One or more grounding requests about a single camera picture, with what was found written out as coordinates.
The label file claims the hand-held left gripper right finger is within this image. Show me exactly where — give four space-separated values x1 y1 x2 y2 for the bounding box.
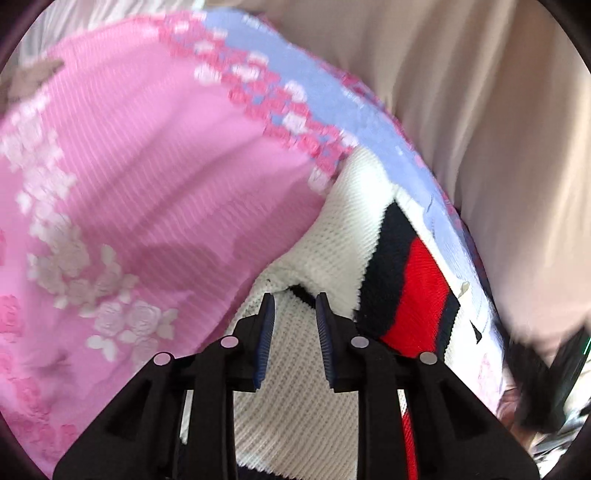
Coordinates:
315 292 541 480

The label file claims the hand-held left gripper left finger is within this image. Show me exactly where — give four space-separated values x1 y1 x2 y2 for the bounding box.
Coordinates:
52 292 276 480

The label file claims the white knit sweater with stripes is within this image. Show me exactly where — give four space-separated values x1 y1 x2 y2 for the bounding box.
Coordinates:
178 147 462 480

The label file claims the pink floral blanket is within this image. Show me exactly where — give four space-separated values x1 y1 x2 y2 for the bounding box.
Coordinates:
0 9 520 478

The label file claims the beige fabric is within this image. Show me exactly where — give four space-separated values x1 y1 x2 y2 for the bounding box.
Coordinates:
240 0 591 365

